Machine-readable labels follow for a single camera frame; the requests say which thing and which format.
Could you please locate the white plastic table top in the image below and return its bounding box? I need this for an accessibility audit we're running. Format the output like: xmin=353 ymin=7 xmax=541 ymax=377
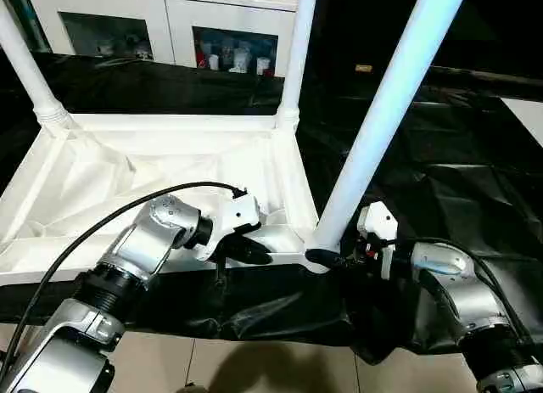
xmin=0 ymin=111 xmax=336 ymax=286

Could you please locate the white plastic table leg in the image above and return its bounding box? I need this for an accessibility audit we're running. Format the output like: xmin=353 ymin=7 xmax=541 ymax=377
xmin=311 ymin=0 xmax=470 ymax=258
xmin=0 ymin=0 xmax=76 ymax=133
xmin=274 ymin=0 xmax=319 ymax=131

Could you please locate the black shiny mat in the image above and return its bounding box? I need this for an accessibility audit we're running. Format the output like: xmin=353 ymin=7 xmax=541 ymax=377
xmin=0 ymin=48 xmax=543 ymax=367

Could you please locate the long dark tube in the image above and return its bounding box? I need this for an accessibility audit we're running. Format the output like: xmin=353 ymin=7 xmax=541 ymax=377
xmin=430 ymin=65 xmax=543 ymax=101

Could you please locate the white flat item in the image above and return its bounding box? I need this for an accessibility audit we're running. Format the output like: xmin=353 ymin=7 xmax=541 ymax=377
xmin=507 ymin=98 xmax=543 ymax=150

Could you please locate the white cabinet with glass doors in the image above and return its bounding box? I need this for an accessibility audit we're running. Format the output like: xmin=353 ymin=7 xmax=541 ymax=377
xmin=25 ymin=0 xmax=300 ymax=78

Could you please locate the right arm thick black cable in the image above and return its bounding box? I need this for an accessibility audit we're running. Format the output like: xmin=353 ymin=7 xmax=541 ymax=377
xmin=381 ymin=237 xmax=535 ymax=339

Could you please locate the arm thick black cable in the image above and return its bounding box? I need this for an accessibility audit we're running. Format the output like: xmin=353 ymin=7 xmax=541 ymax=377
xmin=0 ymin=180 xmax=249 ymax=368
xmin=381 ymin=237 xmax=535 ymax=339

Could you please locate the left arm thick black cable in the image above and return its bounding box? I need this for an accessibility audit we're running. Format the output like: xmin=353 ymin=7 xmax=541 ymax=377
xmin=0 ymin=180 xmax=249 ymax=368

